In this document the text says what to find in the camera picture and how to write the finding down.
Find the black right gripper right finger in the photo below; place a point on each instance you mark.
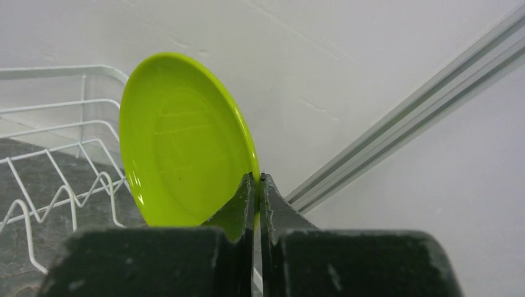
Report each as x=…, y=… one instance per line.
x=300, y=259

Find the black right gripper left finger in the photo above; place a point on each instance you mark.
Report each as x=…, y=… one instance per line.
x=213, y=259

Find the lime green plate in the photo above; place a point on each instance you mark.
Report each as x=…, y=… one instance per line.
x=184, y=142

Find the white wire dish rack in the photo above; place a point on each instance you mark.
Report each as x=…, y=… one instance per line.
x=67, y=176

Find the aluminium corner post right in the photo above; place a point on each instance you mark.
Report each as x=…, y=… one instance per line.
x=501, y=47

